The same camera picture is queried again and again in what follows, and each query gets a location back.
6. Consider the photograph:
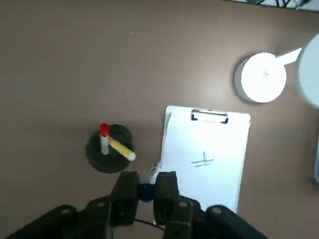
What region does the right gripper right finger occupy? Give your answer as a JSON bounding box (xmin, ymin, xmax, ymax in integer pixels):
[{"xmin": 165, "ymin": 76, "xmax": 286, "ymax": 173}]
[{"xmin": 152, "ymin": 171, "xmax": 269, "ymax": 239}]

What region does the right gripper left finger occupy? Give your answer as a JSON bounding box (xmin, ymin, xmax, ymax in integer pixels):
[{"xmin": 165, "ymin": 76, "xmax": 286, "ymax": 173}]
[{"xmin": 3, "ymin": 170, "xmax": 140, "ymax": 239}]

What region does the blue pen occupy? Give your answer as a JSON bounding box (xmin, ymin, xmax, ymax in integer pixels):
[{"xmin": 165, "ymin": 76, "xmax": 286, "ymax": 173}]
[{"xmin": 137, "ymin": 162, "xmax": 162, "ymax": 203}]

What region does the black mesh pen holder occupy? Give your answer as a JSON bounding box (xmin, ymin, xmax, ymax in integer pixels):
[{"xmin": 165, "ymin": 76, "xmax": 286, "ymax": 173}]
[{"xmin": 85, "ymin": 123, "xmax": 135, "ymax": 174}]

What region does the white A4 paper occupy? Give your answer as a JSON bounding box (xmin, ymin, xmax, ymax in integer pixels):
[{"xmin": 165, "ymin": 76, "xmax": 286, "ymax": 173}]
[{"xmin": 160, "ymin": 109, "xmax": 250, "ymax": 212}]

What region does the red capped pen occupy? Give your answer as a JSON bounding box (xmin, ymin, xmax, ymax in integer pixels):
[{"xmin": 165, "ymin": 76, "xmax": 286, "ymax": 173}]
[{"xmin": 99, "ymin": 122, "xmax": 111, "ymax": 155}]

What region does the yellow marker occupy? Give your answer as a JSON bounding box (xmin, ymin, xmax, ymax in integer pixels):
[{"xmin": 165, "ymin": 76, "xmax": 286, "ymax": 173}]
[{"xmin": 107, "ymin": 137, "xmax": 137, "ymax": 162}]

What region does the white clipboard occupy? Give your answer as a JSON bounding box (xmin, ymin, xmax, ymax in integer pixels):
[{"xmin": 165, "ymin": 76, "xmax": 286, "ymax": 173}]
[{"xmin": 159, "ymin": 105, "xmax": 251, "ymax": 215}]

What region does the white desk lamp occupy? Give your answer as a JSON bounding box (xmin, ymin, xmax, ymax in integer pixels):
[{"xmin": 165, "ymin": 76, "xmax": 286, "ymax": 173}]
[{"xmin": 233, "ymin": 33, "xmax": 319, "ymax": 110}]

